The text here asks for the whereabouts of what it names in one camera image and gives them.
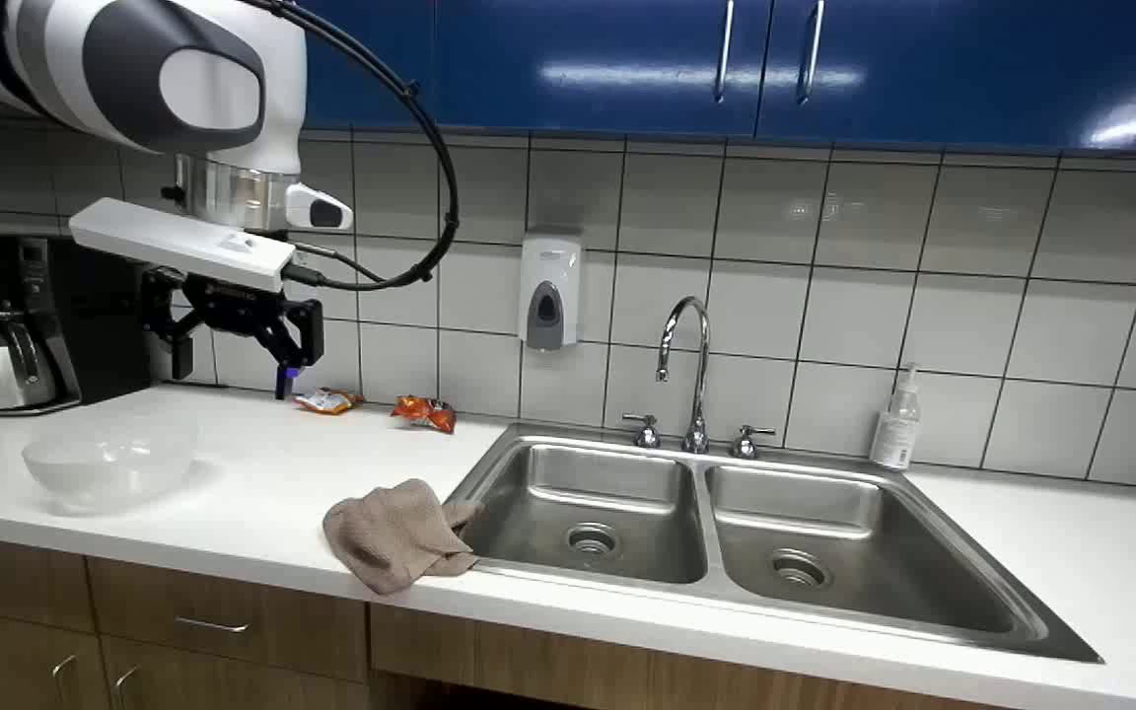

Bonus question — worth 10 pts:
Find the white wall soap dispenser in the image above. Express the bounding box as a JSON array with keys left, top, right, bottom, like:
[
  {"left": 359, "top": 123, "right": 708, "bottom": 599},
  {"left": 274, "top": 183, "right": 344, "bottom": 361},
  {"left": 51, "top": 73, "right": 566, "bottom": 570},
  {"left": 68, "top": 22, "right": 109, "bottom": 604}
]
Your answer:
[{"left": 516, "top": 233, "right": 589, "bottom": 354}]

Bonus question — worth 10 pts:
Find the orange red snack wrapper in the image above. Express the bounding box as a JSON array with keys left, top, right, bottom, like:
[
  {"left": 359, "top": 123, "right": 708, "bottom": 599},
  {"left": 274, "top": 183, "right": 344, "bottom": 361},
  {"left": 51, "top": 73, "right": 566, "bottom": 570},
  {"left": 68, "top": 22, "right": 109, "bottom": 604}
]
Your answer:
[{"left": 390, "top": 391, "right": 462, "bottom": 440}]

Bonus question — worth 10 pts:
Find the clear soap bottle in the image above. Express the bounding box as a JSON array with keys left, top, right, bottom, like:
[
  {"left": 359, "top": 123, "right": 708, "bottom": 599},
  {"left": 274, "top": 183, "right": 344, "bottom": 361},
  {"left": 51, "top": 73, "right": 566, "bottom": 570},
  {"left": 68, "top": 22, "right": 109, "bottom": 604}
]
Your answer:
[{"left": 862, "top": 363, "right": 928, "bottom": 474}]

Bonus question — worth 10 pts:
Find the black coffee maker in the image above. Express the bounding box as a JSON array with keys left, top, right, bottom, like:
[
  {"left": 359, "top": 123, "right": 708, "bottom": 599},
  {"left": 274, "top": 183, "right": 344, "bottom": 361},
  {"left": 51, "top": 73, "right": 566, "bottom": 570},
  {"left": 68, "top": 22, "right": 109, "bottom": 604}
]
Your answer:
[{"left": 0, "top": 228, "right": 181, "bottom": 417}]

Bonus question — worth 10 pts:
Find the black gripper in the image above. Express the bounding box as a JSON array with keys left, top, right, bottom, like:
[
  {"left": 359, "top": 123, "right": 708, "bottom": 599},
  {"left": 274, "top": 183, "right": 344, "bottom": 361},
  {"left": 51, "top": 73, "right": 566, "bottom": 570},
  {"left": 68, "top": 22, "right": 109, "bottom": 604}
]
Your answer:
[{"left": 136, "top": 270, "right": 332, "bottom": 404}]

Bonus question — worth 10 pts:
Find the clear plastic bowl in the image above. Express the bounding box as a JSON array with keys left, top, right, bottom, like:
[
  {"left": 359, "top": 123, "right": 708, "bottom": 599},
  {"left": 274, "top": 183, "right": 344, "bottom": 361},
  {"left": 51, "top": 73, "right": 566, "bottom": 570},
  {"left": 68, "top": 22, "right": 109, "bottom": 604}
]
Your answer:
[{"left": 19, "top": 413, "right": 201, "bottom": 519}]

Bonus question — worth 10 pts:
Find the silver cabinet door handle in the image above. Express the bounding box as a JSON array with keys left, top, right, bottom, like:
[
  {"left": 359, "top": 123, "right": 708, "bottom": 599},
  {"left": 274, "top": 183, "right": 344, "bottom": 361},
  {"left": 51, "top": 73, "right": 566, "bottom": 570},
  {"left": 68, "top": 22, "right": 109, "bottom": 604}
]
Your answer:
[
  {"left": 708, "top": 0, "right": 743, "bottom": 111},
  {"left": 795, "top": 0, "right": 832, "bottom": 111}
]

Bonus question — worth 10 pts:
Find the stainless double sink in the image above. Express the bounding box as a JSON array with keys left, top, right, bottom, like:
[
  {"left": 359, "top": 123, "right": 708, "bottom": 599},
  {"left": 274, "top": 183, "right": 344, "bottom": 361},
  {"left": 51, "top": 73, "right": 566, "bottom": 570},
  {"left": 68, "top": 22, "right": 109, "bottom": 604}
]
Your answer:
[{"left": 443, "top": 424, "right": 1104, "bottom": 668}]

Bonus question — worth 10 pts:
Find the chrome gooseneck faucet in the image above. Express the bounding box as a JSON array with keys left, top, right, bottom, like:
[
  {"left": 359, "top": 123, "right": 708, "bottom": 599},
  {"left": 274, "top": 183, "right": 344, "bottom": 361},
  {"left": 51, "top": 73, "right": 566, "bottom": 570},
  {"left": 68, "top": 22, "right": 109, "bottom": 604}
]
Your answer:
[{"left": 651, "top": 294, "right": 716, "bottom": 458}]

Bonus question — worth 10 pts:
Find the blue cabinet door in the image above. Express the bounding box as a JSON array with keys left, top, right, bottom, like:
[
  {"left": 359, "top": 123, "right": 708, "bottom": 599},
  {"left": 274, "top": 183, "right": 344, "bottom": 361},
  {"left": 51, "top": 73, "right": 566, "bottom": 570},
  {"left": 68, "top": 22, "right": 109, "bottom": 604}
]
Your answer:
[
  {"left": 757, "top": 0, "right": 1136, "bottom": 157},
  {"left": 439, "top": 0, "right": 771, "bottom": 146},
  {"left": 289, "top": 0, "right": 452, "bottom": 137}
]

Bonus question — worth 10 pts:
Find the wooden panel under sink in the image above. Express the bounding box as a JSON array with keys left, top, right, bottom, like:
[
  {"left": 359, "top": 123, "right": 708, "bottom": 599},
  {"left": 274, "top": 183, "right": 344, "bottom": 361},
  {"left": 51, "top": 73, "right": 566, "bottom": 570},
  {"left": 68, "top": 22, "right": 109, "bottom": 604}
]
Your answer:
[{"left": 365, "top": 604, "right": 1006, "bottom": 710}]

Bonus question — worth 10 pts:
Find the silver drawer handle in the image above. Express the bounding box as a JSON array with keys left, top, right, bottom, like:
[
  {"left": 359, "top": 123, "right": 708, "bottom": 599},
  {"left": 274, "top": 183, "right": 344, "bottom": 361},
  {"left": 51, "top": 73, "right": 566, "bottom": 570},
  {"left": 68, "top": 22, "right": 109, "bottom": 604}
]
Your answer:
[{"left": 169, "top": 613, "right": 256, "bottom": 645}]

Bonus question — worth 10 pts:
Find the small orange white wrapper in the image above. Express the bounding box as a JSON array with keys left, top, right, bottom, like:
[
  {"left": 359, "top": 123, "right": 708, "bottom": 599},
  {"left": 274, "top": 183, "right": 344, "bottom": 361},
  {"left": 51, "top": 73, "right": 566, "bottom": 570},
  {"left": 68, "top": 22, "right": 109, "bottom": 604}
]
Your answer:
[{"left": 296, "top": 384, "right": 365, "bottom": 417}]

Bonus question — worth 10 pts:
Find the steel coffee carafe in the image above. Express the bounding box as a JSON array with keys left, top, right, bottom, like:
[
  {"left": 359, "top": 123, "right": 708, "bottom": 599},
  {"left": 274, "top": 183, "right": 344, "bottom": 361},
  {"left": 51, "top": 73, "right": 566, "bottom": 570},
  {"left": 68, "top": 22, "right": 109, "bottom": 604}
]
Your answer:
[{"left": 0, "top": 308, "right": 84, "bottom": 417}]

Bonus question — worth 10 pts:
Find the chrome faucet handle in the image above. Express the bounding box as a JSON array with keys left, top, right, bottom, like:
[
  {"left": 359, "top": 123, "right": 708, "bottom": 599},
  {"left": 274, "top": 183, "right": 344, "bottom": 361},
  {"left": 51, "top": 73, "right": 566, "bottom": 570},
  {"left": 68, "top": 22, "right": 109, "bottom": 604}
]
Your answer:
[
  {"left": 727, "top": 424, "right": 782, "bottom": 463},
  {"left": 620, "top": 411, "right": 666, "bottom": 455}
]

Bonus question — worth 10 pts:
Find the wooden lower cabinet door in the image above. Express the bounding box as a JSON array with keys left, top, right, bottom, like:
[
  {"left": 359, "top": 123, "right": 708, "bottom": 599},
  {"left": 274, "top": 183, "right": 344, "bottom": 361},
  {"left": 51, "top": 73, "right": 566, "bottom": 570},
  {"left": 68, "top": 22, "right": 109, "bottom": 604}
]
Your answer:
[
  {"left": 98, "top": 630, "right": 380, "bottom": 710},
  {"left": 0, "top": 604, "right": 109, "bottom": 710}
]

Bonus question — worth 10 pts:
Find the wooden drawer front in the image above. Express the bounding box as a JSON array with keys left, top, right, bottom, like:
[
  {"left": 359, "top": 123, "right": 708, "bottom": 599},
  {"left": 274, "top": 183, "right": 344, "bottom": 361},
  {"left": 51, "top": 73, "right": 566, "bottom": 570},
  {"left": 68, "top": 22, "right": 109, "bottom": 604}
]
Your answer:
[
  {"left": 0, "top": 528, "right": 98, "bottom": 640},
  {"left": 84, "top": 557, "right": 373, "bottom": 687}
]

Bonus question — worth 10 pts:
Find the beige towel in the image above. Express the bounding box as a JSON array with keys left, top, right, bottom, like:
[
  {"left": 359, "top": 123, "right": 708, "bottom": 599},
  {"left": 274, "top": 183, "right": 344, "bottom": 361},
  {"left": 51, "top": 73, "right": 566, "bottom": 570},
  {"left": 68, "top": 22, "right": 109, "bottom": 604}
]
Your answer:
[{"left": 320, "top": 478, "right": 482, "bottom": 599}]

